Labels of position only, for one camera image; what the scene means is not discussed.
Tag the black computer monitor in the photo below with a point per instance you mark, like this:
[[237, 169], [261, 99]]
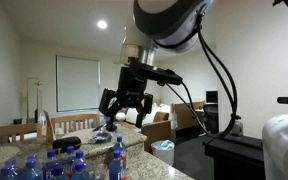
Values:
[[212, 96]]

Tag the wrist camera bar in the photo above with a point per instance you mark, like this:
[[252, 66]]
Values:
[[154, 75]]

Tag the white window blind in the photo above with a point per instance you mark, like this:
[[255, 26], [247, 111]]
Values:
[[78, 83]]

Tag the round white pillow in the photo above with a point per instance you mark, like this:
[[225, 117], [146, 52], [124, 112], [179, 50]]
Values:
[[120, 116]]

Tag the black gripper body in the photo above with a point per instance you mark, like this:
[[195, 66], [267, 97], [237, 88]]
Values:
[[130, 86]]

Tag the black glasses case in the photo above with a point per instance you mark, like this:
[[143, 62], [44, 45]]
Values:
[[66, 143]]

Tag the white trash bin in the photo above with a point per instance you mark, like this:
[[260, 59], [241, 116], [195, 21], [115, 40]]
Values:
[[163, 153]]

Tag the white bedding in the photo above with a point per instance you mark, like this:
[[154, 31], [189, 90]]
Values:
[[159, 109]]

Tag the round ceiling light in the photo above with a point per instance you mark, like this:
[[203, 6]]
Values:
[[102, 24]]

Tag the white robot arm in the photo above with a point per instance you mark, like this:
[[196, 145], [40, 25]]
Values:
[[164, 20]]

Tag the wooden bed frame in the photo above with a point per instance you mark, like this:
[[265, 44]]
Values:
[[157, 133]]

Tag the Fiji water bottle lying down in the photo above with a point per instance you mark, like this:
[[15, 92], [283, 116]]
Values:
[[100, 171]]

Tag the wooden headboard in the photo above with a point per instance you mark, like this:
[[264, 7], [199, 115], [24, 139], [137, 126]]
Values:
[[184, 116]]

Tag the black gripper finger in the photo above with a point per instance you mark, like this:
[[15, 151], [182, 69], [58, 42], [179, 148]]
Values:
[[103, 100], [147, 105]]

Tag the black low cabinet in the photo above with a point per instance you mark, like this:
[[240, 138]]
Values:
[[234, 160]]

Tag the wooden chair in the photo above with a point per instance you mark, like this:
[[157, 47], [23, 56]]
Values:
[[14, 128], [74, 117]]

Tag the grey speaker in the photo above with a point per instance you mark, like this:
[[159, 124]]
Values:
[[238, 128]]

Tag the black office chair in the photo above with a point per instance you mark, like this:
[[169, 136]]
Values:
[[211, 118]]

